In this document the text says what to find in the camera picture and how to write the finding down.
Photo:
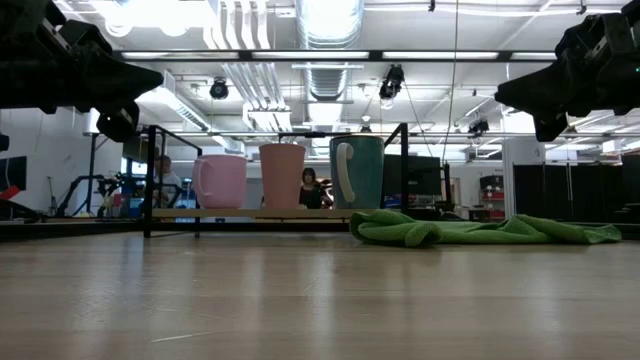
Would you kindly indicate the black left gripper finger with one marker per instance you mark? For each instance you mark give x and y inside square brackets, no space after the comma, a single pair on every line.
[120,82]

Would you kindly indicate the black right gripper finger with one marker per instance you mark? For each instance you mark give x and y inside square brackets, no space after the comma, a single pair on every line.
[542,87]

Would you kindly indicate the pink ribbed mug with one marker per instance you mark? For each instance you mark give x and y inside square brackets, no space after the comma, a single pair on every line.
[222,182]

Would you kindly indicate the salmon plastic cup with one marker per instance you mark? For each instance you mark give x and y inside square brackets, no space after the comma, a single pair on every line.
[282,175]

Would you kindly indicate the black ceiling spotlight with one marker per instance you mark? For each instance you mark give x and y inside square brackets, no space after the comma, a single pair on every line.
[478,126]
[391,82]
[219,89]

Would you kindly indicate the person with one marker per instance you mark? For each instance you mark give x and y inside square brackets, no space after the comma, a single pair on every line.
[167,177]
[312,192]

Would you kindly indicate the red storage rack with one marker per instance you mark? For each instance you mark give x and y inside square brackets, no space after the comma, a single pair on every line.
[492,197]

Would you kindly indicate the black monitor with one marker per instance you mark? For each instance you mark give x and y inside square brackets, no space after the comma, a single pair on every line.
[420,175]

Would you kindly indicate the green microfibre cloth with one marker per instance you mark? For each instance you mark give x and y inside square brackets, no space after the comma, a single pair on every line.
[450,232]

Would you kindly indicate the black partition wall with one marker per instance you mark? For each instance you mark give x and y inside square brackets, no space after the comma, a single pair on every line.
[565,192]

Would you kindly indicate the black metal rig frame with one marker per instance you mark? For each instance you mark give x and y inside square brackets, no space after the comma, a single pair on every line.
[375,55]

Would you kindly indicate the wooden shelf black frame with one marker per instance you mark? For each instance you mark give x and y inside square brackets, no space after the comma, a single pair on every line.
[250,213]

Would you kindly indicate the silver ventilation duct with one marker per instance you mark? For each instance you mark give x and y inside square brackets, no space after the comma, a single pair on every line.
[327,30]

